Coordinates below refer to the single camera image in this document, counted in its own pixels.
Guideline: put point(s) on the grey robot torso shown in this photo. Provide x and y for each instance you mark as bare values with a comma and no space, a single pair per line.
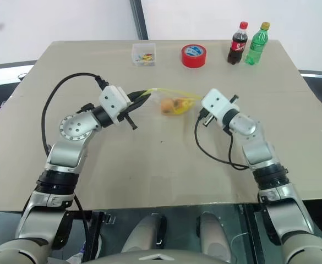
155,258

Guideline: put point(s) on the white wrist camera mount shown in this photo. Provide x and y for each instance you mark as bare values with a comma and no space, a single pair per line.
215,103
112,100

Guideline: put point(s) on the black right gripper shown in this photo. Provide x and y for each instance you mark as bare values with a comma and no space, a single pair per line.
208,121

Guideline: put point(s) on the cola bottle red cap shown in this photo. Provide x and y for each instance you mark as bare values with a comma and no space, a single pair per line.
236,46

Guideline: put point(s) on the blurry orange-brown food item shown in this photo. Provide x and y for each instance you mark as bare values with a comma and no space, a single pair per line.
166,105

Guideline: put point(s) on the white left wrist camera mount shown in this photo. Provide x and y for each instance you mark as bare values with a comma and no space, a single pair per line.
112,100

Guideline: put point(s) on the grey right robot leg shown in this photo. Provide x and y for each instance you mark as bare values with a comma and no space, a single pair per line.
213,236

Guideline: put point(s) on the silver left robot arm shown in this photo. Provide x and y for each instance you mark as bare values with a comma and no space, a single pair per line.
72,129

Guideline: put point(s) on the clear plastic box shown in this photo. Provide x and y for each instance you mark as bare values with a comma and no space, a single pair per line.
144,61

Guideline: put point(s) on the clear yellow-zip plastic bag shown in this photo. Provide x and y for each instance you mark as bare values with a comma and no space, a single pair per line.
156,94

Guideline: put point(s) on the dark upright pole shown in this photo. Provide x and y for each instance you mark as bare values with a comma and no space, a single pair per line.
138,19

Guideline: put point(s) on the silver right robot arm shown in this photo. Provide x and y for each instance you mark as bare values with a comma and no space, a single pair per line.
259,154

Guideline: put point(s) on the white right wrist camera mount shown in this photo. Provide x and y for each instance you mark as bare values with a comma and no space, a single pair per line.
215,103

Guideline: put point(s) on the red tape roll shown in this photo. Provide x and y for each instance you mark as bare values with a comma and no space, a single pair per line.
193,60

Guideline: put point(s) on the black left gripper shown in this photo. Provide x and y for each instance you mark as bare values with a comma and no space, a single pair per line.
129,121

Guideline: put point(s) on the green bottle yellow cap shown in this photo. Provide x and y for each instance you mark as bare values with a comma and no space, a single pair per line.
255,49

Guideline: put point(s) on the black under-table frame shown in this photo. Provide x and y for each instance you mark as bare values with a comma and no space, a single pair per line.
94,233

